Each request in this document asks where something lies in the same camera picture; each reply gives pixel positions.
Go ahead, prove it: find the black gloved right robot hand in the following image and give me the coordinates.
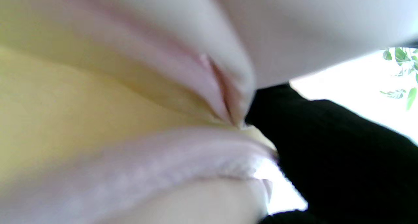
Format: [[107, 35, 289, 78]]
[[244, 83, 418, 224]]

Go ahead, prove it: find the pale pink backpack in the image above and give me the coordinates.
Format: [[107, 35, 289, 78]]
[[0, 0, 418, 224]]

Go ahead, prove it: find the tall green leafy plant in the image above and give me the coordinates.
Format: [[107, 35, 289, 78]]
[[380, 47, 418, 111]]

